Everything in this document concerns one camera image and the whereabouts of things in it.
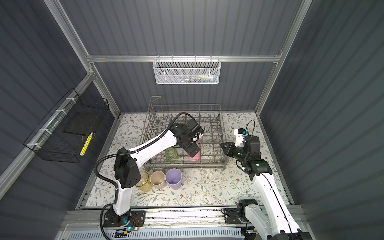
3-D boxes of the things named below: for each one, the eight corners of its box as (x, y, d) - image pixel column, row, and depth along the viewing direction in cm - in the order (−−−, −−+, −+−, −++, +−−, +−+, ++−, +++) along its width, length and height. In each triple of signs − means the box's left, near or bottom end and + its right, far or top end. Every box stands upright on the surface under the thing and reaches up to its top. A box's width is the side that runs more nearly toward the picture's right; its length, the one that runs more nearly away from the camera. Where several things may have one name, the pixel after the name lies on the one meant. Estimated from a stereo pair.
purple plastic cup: (167, 192, 83) (163, 185, 73) (169, 176, 89) (166, 168, 79) (180, 192, 83) (178, 185, 73) (181, 176, 89) (180, 168, 79)
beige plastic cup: (153, 191, 84) (148, 184, 76) (155, 178, 89) (151, 170, 81) (165, 191, 84) (162, 184, 76) (167, 178, 89) (164, 170, 81)
